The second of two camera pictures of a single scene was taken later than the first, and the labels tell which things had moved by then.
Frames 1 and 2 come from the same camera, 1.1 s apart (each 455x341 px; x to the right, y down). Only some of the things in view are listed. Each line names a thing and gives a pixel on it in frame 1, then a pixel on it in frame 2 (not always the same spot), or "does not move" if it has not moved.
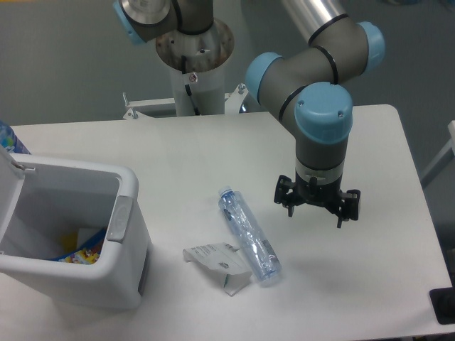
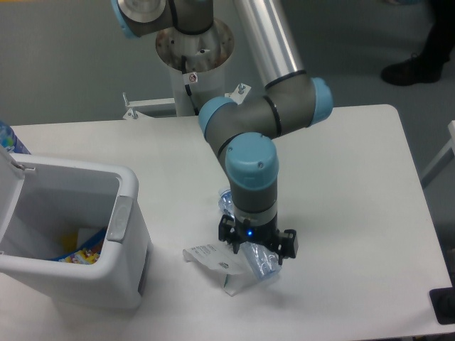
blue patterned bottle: x=10 y=141 does not move
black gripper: x=289 y=194 to x=234 y=232
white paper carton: x=225 y=259 does not move
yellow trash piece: x=70 y=241 does not move
